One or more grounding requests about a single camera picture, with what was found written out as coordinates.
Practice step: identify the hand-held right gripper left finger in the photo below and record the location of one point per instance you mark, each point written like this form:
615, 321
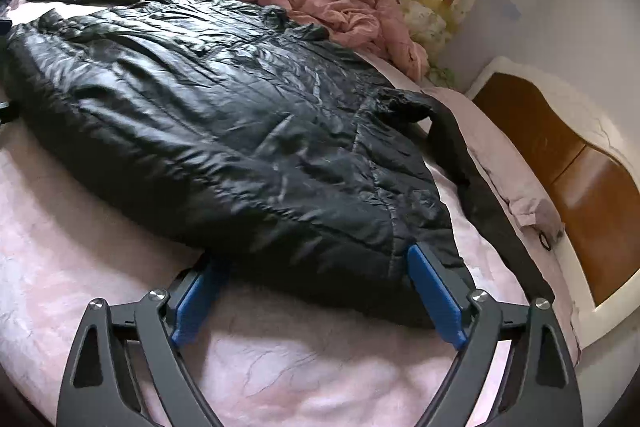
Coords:
194, 304

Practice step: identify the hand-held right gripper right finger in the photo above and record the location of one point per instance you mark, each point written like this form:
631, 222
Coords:
434, 292

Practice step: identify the black puffer jacket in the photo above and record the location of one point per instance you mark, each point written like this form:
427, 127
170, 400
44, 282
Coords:
220, 132

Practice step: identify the pink pillow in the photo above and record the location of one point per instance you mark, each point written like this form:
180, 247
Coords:
510, 177

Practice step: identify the wooden headboard with white frame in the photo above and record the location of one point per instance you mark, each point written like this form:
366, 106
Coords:
560, 177

